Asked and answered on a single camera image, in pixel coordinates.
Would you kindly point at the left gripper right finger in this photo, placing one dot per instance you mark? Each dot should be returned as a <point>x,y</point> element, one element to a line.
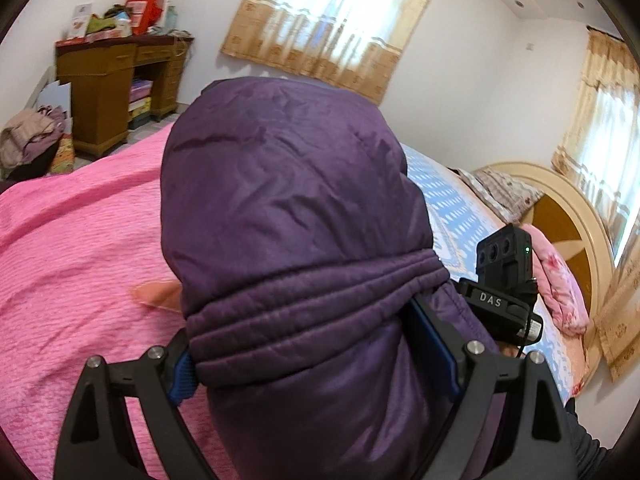
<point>493,417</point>

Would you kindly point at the dark wooden desk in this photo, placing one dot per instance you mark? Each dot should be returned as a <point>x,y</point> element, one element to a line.
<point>100,75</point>

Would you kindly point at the red gift box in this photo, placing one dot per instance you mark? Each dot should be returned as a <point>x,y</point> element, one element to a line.
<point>144,14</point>

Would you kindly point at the beige curtain side window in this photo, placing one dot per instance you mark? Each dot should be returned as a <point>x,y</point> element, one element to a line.
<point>599,153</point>

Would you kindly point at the folded pink floral blanket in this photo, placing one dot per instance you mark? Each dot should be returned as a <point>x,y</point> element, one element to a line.
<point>557,285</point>

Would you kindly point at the cream wooden headboard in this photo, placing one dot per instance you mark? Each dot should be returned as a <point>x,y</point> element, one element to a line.
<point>572,225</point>

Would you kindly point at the beige curtain centre window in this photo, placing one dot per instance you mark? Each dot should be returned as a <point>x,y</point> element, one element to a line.
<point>349,44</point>

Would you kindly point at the white greeting card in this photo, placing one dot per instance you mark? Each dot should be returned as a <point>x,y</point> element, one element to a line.
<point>80,21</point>

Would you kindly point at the blue pink printed bedspread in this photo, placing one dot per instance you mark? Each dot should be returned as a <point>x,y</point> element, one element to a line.
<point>74,247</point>

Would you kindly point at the dark purple padded jacket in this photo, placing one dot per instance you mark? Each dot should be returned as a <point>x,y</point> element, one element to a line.
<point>290,221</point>

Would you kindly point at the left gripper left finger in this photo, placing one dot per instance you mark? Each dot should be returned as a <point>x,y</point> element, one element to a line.
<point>97,439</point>

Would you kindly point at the grey patterned pillow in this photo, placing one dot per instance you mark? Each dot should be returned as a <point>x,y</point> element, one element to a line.
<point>509,198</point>

